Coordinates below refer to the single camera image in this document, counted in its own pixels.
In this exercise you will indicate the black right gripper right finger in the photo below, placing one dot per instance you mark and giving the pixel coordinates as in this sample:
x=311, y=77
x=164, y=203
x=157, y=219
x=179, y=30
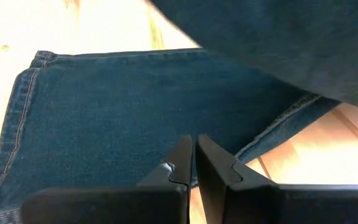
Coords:
x=291, y=207

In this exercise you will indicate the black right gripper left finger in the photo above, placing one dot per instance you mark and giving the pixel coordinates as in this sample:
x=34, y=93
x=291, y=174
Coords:
x=104, y=207

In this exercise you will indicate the dark blue denim jeans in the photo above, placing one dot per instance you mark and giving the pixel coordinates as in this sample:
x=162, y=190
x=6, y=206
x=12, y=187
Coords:
x=120, y=118

